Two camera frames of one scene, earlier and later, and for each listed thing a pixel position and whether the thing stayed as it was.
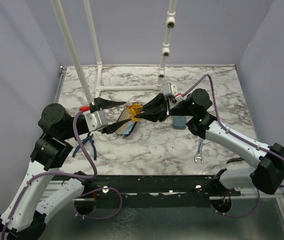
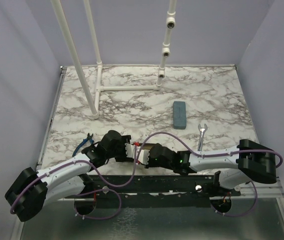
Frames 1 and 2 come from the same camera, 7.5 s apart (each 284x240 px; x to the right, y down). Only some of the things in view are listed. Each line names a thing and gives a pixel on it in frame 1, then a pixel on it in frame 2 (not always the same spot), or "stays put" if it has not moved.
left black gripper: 103,103 → 124,158
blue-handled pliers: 90,135 stays put
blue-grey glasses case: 179,122 stays put
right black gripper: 155,110 → 149,164
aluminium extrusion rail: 252,193 stays put
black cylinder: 124,114 → 147,146
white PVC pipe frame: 170,21 stays put
